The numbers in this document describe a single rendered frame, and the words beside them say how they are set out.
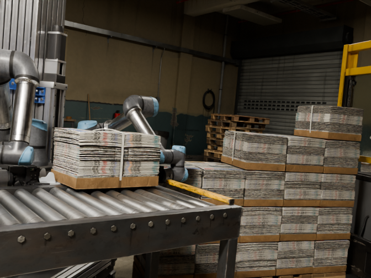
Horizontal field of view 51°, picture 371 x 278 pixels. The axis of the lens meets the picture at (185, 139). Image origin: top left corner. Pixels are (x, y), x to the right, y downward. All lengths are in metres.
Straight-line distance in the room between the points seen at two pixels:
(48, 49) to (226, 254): 1.48
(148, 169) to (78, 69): 7.46
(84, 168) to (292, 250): 1.65
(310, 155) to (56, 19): 1.79
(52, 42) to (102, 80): 6.98
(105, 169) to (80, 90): 7.51
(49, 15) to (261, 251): 1.91
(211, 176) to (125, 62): 7.45
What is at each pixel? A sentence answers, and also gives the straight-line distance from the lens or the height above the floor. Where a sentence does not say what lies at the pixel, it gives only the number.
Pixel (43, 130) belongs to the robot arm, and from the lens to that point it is 2.04.
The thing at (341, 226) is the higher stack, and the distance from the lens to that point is 2.95.
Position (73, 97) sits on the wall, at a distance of 8.98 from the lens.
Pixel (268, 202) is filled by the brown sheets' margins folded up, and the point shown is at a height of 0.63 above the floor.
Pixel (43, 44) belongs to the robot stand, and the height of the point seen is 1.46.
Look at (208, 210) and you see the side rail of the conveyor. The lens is 1.39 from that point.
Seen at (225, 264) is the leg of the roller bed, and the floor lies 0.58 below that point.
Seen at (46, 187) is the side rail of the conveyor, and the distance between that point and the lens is 1.62.
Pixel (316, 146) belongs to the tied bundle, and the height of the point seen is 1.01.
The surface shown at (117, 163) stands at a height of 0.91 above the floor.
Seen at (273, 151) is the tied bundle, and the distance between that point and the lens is 2.51.
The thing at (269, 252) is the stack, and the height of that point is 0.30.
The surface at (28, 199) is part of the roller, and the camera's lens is 1.43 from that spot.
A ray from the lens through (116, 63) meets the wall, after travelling 9.46.
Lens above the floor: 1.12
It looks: 3 degrees down
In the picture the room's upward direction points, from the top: 5 degrees clockwise
